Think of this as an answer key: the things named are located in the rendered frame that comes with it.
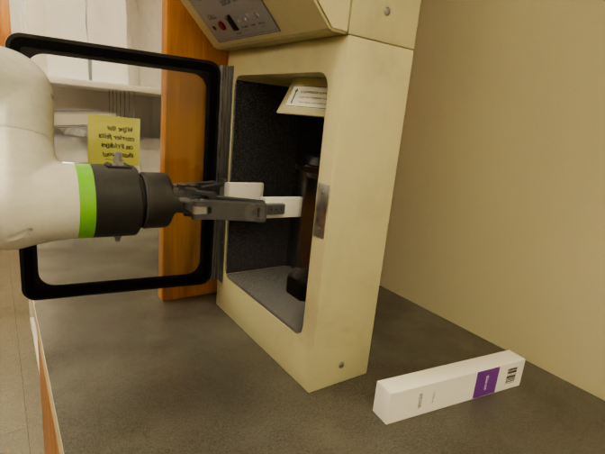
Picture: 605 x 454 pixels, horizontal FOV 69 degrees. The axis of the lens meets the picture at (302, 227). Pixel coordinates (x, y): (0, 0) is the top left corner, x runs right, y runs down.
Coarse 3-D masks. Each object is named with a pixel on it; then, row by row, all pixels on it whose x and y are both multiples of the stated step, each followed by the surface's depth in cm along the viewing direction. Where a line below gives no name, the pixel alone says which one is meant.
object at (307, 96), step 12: (300, 84) 63; (312, 84) 62; (324, 84) 61; (288, 96) 65; (300, 96) 62; (312, 96) 61; (324, 96) 61; (288, 108) 63; (300, 108) 62; (312, 108) 61; (324, 108) 60
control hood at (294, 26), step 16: (272, 0) 52; (288, 0) 50; (304, 0) 48; (320, 0) 47; (336, 0) 48; (192, 16) 70; (272, 16) 54; (288, 16) 52; (304, 16) 50; (320, 16) 48; (336, 16) 48; (208, 32) 70; (272, 32) 57; (288, 32) 55; (304, 32) 53; (320, 32) 50; (336, 32) 50; (224, 48) 71; (240, 48) 69
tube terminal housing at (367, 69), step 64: (384, 0) 51; (256, 64) 67; (320, 64) 54; (384, 64) 54; (384, 128) 57; (384, 192) 60; (320, 256) 57; (256, 320) 73; (320, 320) 59; (320, 384) 62
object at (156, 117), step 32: (64, 64) 63; (96, 64) 65; (64, 96) 64; (96, 96) 66; (128, 96) 68; (160, 96) 71; (192, 96) 73; (64, 128) 65; (96, 128) 67; (128, 128) 70; (160, 128) 72; (192, 128) 74; (64, 160) 67; (96, 160) 69; (128, 160) 71; (160, 160) 73; (192, 160) 76; (192, 224) 79; (64, 256) 70; (96, 256) 72; (128, 256) 75; (160, 256) 77; (192, 256) 80
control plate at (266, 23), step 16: (192, 0) 65; (208, 0) 62; (224, 0) 59; (240, 0) 56; (256, 0) 54; (208, 16) 66; (240, 16) 59; (224, 32) 66; (240, 32) 63; (256, 32) 60
